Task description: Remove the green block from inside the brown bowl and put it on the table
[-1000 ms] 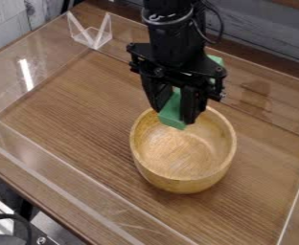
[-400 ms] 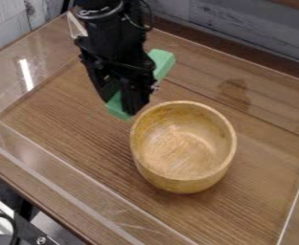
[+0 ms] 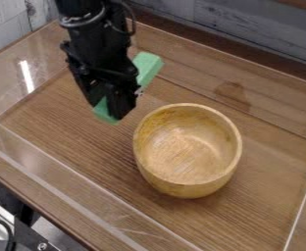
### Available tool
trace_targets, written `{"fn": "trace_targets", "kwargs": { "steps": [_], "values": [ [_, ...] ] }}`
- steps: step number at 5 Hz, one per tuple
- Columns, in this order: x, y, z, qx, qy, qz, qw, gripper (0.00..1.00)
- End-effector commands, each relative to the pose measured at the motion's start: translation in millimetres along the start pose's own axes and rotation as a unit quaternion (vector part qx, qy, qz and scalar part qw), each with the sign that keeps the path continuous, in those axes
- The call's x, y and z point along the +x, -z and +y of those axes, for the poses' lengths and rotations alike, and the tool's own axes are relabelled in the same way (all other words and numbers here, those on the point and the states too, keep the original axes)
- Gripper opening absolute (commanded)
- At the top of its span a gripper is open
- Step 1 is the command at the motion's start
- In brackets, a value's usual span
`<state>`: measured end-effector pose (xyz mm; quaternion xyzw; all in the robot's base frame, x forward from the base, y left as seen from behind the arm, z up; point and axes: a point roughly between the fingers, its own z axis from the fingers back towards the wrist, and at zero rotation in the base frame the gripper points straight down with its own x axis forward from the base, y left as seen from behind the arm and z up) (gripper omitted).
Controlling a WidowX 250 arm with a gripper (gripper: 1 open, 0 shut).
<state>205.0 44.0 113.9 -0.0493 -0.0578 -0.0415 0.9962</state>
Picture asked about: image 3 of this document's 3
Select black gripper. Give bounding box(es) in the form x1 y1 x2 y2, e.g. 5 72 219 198
60 13 139 120

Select green rectangular block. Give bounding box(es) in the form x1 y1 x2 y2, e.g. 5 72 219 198
92 52 163 125

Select brown wooden bowl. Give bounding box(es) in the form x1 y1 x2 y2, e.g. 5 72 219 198
132 103 243 199

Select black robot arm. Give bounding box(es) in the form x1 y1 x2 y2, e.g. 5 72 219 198
54 0 139 120

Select clear acrylic tray wall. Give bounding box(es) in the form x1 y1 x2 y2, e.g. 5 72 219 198
0 14 306 251

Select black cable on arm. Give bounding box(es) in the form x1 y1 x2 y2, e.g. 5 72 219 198
105 0 137 37

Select black metal bracket with bolt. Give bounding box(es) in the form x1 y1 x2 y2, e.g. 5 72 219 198
14 220 60 251

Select black cable lower left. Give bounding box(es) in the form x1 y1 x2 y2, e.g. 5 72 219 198
0 217 17 251

